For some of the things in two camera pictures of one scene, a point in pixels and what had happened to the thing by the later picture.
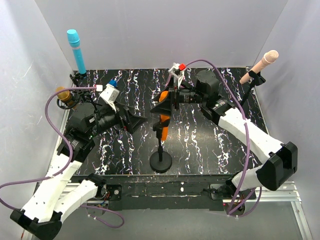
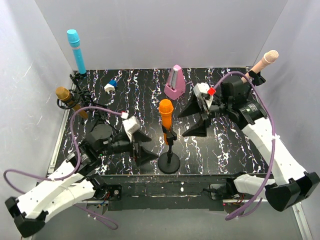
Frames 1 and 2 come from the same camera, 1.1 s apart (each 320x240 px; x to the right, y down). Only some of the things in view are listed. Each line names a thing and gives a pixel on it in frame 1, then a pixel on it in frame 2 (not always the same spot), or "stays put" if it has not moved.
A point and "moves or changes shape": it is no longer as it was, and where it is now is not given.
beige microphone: x=269 y=57 stays put
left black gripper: x=122 y=117 to x=134 y=146
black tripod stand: x=84 y=95 stays put
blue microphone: x=74 y=41 stays put
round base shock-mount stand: x=160 y=161 to x=169 y=163
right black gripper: x=175 y=98 to x=204 y=115
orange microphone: x=163 y=118 moves or changes shape
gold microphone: x=64 y=96 stays put
